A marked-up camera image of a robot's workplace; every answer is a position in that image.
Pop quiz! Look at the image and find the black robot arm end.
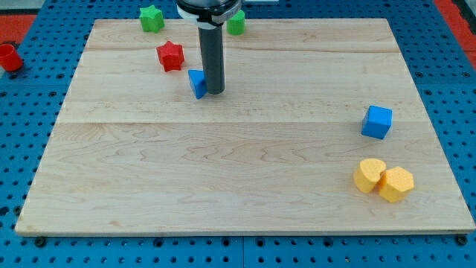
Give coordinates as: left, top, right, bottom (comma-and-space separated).
175, 0, 242, 30

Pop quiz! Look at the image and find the blue cube block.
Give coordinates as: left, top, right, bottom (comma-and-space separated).
361, 106, 393, 139

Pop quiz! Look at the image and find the blue triangular block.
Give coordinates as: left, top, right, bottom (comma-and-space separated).
188, 69, 208, 99

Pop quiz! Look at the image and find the light wooden board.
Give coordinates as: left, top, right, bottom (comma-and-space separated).
16, 19, 475, 237

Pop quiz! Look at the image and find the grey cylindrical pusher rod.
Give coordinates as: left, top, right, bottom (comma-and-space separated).
199, 25, 225, 95

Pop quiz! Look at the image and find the red star block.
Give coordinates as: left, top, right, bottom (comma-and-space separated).
156, 41, 184, 72

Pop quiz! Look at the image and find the green cylinder block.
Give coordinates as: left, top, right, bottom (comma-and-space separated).
226, 10, 245, 36

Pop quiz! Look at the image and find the green star block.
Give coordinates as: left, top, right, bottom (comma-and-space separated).
139, 5, 165, 33

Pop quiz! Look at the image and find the yellow hexagon block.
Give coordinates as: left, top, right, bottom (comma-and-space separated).
378, 167, 414, 202

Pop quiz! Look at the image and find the red cylinder block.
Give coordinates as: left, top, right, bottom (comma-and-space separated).
0, 44, 23, 71

